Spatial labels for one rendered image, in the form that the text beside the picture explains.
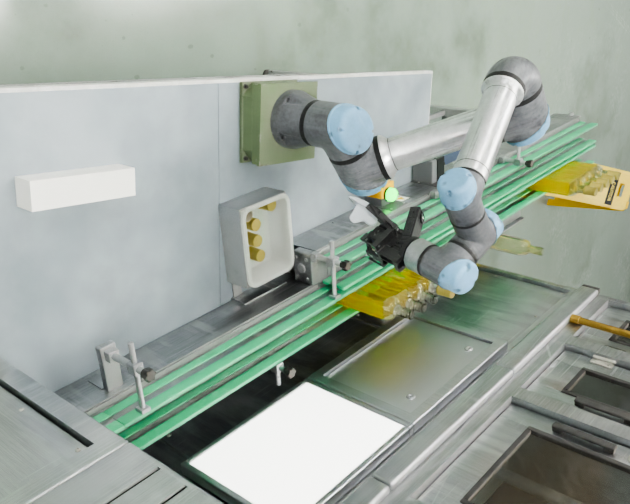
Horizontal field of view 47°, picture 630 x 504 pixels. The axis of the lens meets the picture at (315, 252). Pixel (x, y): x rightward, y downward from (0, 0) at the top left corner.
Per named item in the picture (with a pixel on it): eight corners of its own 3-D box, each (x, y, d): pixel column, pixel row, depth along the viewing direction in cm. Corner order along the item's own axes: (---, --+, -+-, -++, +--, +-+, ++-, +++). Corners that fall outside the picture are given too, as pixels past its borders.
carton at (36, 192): (14, 176, 142) (29, 181, 139) (118, 163, 160) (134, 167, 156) (17, 206, 144) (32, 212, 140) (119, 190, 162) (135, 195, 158)
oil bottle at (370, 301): (331, 302, 209) (391, 323, 196) (330, 285, 207) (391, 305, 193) (343, 295, 213) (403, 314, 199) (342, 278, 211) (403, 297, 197)
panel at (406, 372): (181, 473, 164) (290, 544, 142) (179, 463, 162) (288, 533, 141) (407, 316, 224) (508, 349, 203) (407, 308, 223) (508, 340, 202)
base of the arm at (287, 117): (274, 86, 180) (303, 90, 173) (314, 92, 191) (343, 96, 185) (266, 146, 183) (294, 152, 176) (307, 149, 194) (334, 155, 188)
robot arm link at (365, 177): (324, 137, 186) (536, 62, 171) (346, 176, 197) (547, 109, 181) (325, 168, 178) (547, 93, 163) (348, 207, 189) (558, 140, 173)
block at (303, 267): (293, 281, 204) (311, 287, 200) (290, 250, 200) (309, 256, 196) (301, 276, 206) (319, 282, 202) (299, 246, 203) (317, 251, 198)
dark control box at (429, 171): (411, 180, 250) (432, 184, 245) (411, 158, 247) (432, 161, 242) (424, 174, 256) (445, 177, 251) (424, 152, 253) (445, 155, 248)
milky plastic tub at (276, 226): (228, 283, 193) (250, 291, 188) (218, 204, 184) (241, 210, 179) (273, 260, 205) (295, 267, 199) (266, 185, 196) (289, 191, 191)
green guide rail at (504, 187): (322, 283, 203) (344, 290, 198) (322, 280, 203) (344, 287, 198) (578, 139, 321) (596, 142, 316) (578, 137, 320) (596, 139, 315)
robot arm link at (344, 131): (322, 89, 179) (365, 94, 170) (343, 128, 188) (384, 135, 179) (295, 123, 174) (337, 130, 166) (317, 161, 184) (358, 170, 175)
